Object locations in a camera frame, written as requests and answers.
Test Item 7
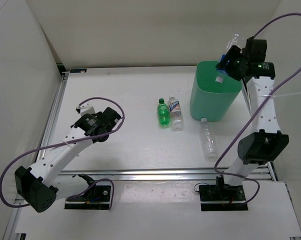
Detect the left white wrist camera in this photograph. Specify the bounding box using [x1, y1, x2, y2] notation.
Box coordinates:
[75, 102, 96, 117]

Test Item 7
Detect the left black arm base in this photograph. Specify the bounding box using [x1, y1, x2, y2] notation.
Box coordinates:
[64, 174, 115, 211]

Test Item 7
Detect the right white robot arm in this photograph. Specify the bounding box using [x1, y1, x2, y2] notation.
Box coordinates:
[215, 37, 289, 200]

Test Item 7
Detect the small bottle blue label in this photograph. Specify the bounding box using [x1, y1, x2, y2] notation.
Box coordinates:
[215, 33, 243, 83]

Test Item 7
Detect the green plastic bin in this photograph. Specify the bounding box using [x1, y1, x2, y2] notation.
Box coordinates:
[190, 61, 242, 122]

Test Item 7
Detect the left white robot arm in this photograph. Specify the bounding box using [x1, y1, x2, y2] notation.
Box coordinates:
[14, 107, 121, 213]

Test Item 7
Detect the tall clear plastic bottle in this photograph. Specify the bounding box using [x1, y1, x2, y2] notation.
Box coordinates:
[200, 118, 218, 162]

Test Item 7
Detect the green plastic soda bottle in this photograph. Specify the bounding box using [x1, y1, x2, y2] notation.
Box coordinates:
[157, 98, 170, 127]

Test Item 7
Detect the clear bottle white blue label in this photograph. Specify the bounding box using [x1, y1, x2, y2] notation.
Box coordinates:
[167, 95, 184, 131]

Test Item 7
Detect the aluminium front rail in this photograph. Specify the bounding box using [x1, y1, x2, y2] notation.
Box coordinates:
[60, 168, 269, 181]

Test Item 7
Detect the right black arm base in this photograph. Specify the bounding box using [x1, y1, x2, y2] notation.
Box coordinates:
[193, 175, 248, 212]

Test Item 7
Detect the aluminium left rail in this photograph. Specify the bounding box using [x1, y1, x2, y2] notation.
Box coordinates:
[40, 71, 69, 147]

